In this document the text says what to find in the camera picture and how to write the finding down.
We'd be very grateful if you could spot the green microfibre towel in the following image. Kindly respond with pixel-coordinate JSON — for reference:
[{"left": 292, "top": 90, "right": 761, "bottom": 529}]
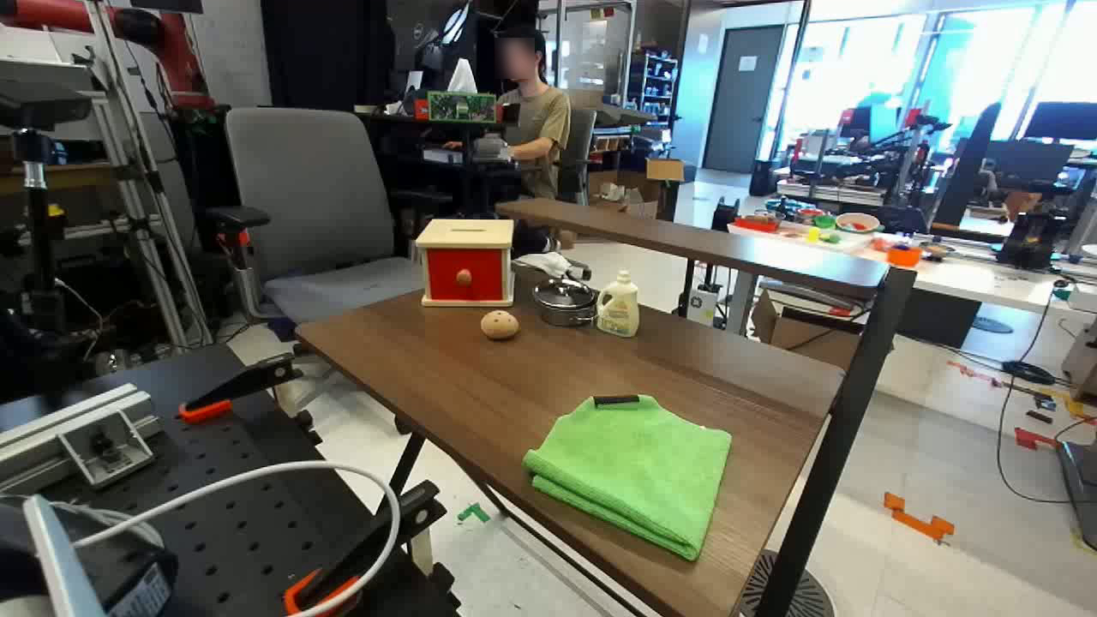
[{"left": 523, "top": 391, "right": 737, "bottom": 566}]

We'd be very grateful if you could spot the small metal bowl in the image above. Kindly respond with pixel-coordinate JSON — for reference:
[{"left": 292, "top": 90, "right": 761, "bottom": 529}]
[{"left": 533, "top": 275, "right": 600, "bottom": 332}]

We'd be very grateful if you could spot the brown potato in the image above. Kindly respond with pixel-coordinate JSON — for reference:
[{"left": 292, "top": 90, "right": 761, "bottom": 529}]
[{"left": 476, "top": 310, "right": 525, "bottom": 342}]

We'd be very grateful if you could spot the small white bottle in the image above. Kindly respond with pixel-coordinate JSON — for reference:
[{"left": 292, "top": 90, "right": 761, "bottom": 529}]
[{"left": 592, "top": 270, "right": 646, "bottom": 340}]

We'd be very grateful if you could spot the wooden box with red drawer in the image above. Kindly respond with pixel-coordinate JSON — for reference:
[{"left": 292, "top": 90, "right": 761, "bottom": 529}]
[{"left": 412, "top": 217, "right": 517, "bottom": 313}]

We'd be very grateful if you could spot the long brown desk top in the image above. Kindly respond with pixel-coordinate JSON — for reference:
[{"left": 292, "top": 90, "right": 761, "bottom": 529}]
[{"left": 495, "top": 194, "right": 919, "bottom": 299}]

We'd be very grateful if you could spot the seated person in olive shirt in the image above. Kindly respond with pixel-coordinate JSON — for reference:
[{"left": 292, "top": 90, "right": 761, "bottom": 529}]
[{"left": 486, "top": 26, "right": 577, "bottom": 206}]

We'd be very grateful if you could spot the green box on desk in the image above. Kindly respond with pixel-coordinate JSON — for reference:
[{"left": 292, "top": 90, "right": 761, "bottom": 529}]
[{"left": 425, "top": 90, "right": 500, "bottom": 127}]

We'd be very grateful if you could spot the grey office chair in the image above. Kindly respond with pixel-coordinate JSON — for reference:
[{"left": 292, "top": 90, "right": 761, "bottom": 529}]
[{"left": 201, "top": 107, "right": 428, "bottom": 328}]

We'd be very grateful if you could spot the grey door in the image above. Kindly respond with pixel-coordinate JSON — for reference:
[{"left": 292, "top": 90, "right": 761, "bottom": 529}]
[{"left": 702, "top": 25, "right": 791, "bottom": 174}]

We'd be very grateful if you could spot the black metal desk leg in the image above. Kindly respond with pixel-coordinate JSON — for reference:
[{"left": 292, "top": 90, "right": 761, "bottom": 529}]
[{"left": 755, "top": 266, "right": 919, "bottom": 617}]

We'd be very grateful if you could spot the black perforated breadboard table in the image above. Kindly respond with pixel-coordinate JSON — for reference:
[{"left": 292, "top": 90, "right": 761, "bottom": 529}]
[{"left": 0, "top": 340, "right": 462, "bottom": 617}]

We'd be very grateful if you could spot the silver metal ladder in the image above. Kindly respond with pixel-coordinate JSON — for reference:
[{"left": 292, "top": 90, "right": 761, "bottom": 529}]
[{"left": 79, "top": 0, "right": 216, "bottom": 348}]

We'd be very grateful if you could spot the white table with toys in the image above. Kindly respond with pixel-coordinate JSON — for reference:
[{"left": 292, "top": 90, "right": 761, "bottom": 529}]
[{"left": 729, "top": 211, "right": 1060, "bottom": 315}]

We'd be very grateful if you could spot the black computer monitor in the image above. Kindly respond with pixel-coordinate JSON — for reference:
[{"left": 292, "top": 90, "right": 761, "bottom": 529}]
[{"left": 1021, "top": 98, "right": 1097, "bottom": 147}]

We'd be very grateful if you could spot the metal table frame strut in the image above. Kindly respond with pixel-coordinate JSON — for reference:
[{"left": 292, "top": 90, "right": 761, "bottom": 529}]
[{"left": 384, "top": 424, "right": 491, "bottom": 543}]

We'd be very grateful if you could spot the white cable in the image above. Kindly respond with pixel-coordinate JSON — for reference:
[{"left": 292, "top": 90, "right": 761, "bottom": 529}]
[{"left": 67, "top": 455, "right": 405, "bottom": 610}]

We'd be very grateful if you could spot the small metal bracket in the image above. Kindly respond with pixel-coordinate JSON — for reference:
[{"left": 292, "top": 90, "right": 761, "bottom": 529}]
[{"left": 56, "top": 408, "right": 157, "bottom": 490}]

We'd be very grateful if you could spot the black floor cable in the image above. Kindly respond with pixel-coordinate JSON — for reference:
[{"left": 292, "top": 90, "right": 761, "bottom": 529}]
[{"left": 990, "top": 286, "right": 1080, "bottom": 507}]

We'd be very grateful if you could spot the aluminium extrusion rail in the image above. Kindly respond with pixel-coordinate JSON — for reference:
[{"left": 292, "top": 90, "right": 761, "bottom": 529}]
[{"left": 0, "top": 384, "right": 155, "bottom": 467}]

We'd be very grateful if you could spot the black camera tripod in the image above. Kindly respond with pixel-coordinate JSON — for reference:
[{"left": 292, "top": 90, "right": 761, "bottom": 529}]
[{"left": 0, "top": 96, "right": 79, "bottom": 391}]

